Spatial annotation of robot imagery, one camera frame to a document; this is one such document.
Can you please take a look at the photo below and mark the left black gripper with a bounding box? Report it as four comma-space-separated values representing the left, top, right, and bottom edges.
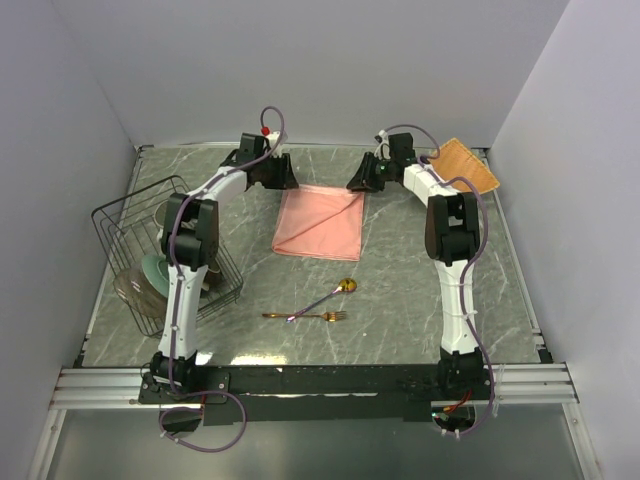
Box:
256, 153, 300, 191

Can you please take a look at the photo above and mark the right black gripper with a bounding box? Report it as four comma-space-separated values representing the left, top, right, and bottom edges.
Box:
346, 152, 393, 194

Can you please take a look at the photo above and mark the pink satin napkin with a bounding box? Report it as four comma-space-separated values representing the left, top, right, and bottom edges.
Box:
272, 185, 365, 262

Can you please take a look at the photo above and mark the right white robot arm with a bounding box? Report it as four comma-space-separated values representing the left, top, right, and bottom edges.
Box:
347, 130, 499, 399

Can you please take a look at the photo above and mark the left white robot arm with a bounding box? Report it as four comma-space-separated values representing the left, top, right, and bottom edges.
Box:
150, 128, 298, 402

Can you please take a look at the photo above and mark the grey striped mug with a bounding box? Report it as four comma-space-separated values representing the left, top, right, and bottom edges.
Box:
152, 200, 168, 229

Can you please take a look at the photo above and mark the brown ceramic plate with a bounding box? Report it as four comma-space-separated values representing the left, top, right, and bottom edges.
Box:
201, 259, 224, 296

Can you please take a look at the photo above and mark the rose gold fork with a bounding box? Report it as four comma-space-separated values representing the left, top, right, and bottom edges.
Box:
261, 311, 347, 322

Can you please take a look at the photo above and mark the teal green bowl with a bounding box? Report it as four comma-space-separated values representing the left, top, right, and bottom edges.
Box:
141, 254, 170, 297

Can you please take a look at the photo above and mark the clear glass bowl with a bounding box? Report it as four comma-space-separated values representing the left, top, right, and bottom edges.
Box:
113, 267, 167, 320

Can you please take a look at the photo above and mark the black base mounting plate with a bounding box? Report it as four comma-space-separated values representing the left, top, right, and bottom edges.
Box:
138, 364, 495, 426

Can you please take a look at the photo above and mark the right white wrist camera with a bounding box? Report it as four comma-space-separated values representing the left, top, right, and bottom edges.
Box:
374, 129, 389, 160

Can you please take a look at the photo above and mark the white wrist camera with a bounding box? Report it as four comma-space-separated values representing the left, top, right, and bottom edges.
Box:
261, 126, 288, 158
374, 129, 389, 160

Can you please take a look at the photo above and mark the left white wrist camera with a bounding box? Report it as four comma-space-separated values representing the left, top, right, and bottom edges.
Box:
261, 126, 288, 158

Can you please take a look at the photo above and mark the gold spoon with purple handle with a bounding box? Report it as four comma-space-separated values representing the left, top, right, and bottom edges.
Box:
286, 277, 357, 323

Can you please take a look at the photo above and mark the black wire dish rack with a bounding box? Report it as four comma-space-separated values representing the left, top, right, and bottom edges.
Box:
91, 175, 243, 338

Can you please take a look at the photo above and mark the aluminium rail frame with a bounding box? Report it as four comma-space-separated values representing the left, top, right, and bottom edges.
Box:
24, 363, 606, 480

